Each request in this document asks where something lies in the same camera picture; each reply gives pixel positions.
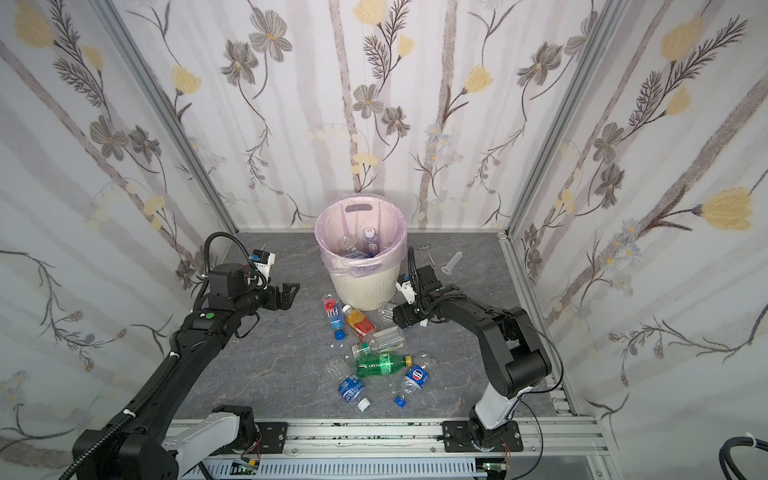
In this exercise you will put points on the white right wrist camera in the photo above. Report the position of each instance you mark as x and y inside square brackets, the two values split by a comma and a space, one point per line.
[405, 287]

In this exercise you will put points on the white ribbed waste bin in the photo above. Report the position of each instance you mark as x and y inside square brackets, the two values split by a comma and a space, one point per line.
[368, 292]

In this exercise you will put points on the clear bottle blue round logo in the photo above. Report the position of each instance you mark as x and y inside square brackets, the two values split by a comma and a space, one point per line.
[415, 378]

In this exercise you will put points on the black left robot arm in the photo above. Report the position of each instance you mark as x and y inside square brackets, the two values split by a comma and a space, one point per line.
[134, 444]

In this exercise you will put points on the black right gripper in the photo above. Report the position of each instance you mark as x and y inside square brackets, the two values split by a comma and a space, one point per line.
[424, 282]

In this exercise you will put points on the clear square bottle centre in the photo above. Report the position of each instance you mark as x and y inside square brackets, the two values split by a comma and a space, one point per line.
[380, 341]

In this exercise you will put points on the clear bottle purple label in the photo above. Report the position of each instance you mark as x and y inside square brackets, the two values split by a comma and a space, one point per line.
[371, 242]

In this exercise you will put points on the clear bottle blue label front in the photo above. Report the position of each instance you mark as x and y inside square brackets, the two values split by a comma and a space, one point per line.
[348, 386]

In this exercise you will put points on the steel surgical forceps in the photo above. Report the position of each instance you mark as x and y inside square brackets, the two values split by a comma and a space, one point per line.
[425, 248]

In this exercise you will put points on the orange drink bottle red label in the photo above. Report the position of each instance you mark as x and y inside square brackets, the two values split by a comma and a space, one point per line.
[358, 321]

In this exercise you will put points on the pink plastic bin liner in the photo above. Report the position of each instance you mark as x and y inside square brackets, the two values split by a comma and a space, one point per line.
[351, 215]

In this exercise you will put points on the green bottle yellow cap centre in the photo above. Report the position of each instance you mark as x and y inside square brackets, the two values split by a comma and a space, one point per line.
[382, 364]

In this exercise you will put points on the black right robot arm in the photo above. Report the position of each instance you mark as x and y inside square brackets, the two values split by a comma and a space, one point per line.
[517, 356]

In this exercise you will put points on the clear bottle light blue label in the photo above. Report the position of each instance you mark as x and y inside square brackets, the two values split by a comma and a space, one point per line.
[350, 248]

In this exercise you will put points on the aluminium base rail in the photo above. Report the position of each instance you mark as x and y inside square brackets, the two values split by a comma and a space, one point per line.
[527, 448]

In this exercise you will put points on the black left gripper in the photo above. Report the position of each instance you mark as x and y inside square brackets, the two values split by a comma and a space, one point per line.
[279, 295]

